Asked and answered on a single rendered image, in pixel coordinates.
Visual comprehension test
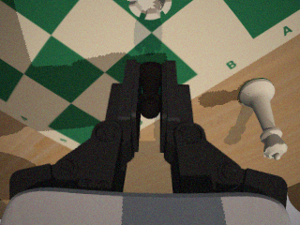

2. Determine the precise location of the black pawn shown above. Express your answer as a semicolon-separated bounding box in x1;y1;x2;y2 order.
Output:
140;61;161;119

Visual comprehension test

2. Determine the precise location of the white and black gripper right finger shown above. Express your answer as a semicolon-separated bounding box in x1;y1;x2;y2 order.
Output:
160;60;288;209

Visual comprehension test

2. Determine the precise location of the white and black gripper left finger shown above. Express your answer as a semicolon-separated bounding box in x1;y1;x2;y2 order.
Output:
9;60;142;200

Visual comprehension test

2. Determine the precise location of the green and cream chessboard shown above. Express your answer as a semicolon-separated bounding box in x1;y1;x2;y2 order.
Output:
0;0;300;150

